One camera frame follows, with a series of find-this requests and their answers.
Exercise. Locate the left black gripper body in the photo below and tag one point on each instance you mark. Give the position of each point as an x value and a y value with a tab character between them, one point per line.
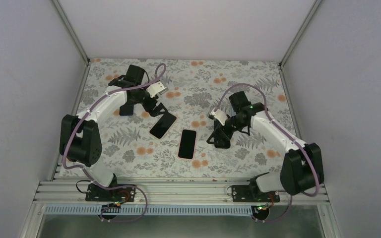
149	106

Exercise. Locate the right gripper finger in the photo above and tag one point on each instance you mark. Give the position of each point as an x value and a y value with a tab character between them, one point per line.
216	137
225	141

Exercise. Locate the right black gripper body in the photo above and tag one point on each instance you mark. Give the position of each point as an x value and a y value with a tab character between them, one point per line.
237	123

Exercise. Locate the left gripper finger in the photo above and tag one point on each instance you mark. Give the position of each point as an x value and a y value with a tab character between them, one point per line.
160	109
154	112

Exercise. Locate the phone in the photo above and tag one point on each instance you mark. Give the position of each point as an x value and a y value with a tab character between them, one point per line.
222	143
187	144
161	127

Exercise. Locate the black smartphone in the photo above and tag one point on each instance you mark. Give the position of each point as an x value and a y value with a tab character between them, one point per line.
127	109

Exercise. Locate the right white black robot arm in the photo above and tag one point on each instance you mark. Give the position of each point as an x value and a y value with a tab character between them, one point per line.
302	168

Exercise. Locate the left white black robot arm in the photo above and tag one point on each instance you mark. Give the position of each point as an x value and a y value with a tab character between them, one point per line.
80	140

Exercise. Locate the phone in beige case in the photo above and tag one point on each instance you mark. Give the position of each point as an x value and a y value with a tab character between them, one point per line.
161	127

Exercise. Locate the phone in pink case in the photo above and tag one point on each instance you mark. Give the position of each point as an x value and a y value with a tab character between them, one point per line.
187	144

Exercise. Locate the floral patterned table mat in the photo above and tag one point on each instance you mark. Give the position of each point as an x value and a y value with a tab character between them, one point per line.
195	87

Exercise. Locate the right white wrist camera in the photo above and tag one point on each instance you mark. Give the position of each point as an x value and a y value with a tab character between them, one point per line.
219	115

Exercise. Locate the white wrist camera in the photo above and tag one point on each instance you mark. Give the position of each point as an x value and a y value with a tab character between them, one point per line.
219	115
157	88

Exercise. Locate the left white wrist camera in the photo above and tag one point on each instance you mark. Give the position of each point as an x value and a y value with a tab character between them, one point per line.
157	88

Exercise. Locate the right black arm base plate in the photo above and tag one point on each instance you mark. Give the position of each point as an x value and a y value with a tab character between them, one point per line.
245	193

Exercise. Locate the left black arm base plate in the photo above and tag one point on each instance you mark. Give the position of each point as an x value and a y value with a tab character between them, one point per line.
122	194

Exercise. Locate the grey slotted cable duct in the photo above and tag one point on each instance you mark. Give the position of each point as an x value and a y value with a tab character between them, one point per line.
155	210

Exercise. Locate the aluminium front rail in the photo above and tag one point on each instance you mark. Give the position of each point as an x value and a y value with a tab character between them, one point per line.
157	192

